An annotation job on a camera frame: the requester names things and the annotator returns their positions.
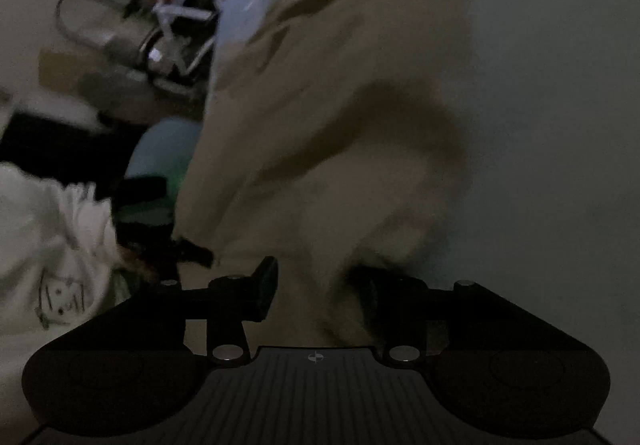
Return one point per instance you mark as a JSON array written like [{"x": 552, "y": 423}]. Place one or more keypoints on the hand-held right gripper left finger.
[{"x": 267, "y": 286}]

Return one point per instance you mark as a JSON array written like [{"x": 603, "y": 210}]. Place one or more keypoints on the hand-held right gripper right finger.
[{"x": 374, "y": 292}]

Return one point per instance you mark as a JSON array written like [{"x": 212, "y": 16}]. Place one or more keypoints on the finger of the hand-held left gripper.
[{"x": 192, "y": 251}]

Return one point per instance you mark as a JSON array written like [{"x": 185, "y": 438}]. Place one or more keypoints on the beige long-sleeve shirt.
[{"x": 330, "y": 140}]

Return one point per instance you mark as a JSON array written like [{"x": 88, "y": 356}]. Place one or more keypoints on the light blue round object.
[{"x": 162, "y": 147}]

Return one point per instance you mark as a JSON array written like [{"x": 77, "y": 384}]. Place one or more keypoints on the white printed garment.
[{"x": 50, "y": 245}]

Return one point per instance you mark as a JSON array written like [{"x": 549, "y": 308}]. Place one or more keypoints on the brown cardboard piece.
[{"x": 65, "y": 67}]

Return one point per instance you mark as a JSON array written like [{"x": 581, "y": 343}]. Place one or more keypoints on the metal pot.
[{"x": 110, "y": 35}]

